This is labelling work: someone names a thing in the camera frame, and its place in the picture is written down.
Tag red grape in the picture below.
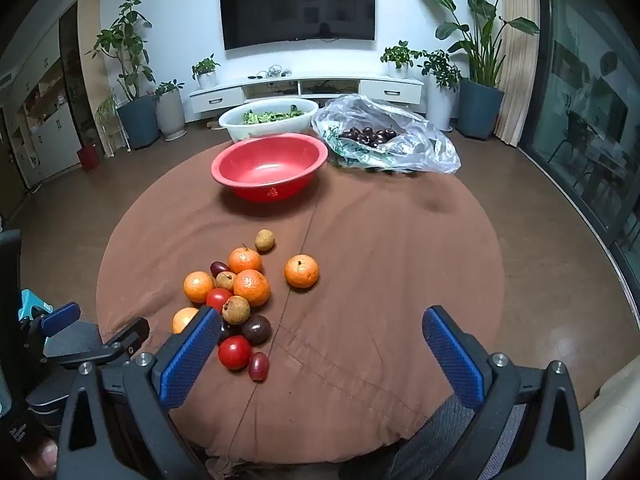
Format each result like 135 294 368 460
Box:
248 352 270 382

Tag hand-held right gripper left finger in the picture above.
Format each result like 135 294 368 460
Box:
56 304 223 480

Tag white television cabinet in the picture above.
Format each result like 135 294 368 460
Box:
187 76 425 115

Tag red tomato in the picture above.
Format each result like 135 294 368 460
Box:
206 288 233 313
218 336 252 370

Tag tangle of cables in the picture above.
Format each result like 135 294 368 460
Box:
247 65 293 80

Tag pile of dark cherries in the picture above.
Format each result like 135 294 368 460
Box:
340 126 398 148

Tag drooping plant on wire stand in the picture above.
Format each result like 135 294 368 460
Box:
96 89 132 153

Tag dark glass cabinet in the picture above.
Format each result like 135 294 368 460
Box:
59 2 108 161

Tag green leafy vegetables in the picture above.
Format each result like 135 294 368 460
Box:
242 105 307 125

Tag red bin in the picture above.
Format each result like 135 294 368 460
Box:
76 144 101 172

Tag clear plastic bag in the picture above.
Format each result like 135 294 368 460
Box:
311 94 462 175

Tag white plastic basin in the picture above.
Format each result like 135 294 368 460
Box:
218 98 319 143

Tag grey mesh chair seat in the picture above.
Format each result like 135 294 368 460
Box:
340 390 531 480

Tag person's left hand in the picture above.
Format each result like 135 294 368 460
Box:
20 437 59 478

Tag brown wooden door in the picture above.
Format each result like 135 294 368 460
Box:
0 105 26 221

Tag brown tablecloth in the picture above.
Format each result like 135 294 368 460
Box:
95 135 506 466

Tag mandarin with stem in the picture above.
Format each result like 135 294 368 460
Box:
228 246 263 275

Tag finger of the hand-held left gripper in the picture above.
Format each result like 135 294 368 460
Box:
45 316 151 368
19 301 82 342

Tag beige curtain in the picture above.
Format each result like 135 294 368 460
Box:
495 0 543 148

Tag tall plant in blue-grey pot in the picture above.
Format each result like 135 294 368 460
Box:
87 0 161 150

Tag glass sliding door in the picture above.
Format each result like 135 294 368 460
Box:
520 0 640 281

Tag wall-mounted black television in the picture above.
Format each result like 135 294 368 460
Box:
219 0 376 51

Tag plant in tall white pot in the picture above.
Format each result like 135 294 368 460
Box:
417 50 463 132

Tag cream sofa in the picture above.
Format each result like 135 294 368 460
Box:
580 355 640 480

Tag red plastic basin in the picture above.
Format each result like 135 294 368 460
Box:
211 133 329 204

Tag plant in ribbed white pot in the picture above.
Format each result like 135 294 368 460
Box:
154 79 188 141

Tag large-leaf plant in blue pot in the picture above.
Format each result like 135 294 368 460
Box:
411 0 541 140

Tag dark purple passion fruit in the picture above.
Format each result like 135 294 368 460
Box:
241 315 272 346
217 322 244 345

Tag white storage cabinet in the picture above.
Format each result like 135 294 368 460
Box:
10 25 83 188

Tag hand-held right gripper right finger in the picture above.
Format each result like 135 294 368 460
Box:
421 304 586 480

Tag small potted plant white pot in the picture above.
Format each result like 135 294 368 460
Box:
192 54 221 90
381 40 421 79

